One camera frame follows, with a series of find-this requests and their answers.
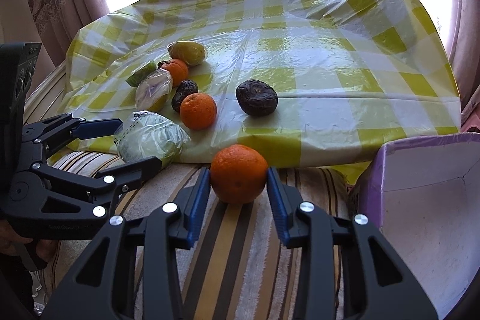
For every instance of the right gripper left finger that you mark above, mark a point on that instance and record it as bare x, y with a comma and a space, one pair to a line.
100, 284

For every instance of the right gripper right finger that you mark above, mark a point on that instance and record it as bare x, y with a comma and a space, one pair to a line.
343, 253

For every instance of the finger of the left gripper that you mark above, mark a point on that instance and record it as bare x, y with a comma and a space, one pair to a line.
57, 132
112, 177

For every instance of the green round fruit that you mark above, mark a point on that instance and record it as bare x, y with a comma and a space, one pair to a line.
147, 134

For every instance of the orange tangerine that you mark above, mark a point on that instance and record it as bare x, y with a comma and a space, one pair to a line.
198, 111
178, 70
238, 174

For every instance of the large dark passion fruit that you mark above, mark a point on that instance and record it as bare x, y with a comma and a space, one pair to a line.
256, 98

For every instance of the person's left hand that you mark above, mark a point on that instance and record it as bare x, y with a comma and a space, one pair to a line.
10, 242

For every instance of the wrapped pale fruit half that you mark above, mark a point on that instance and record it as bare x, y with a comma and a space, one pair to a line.
153, 91

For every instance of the purple white cardboard box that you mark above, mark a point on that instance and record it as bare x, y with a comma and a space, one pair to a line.
422, 193

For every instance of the wrapped green fruit slice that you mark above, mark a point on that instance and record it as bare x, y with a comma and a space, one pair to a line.
138, 76

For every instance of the small dark passion fruit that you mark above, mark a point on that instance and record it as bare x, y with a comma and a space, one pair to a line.
185, 88

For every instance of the orange tangerine back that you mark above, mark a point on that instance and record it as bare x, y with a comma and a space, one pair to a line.
178, 70

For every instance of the yellow checkered plastic tablecloth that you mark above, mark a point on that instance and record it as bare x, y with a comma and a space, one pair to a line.
350, 75

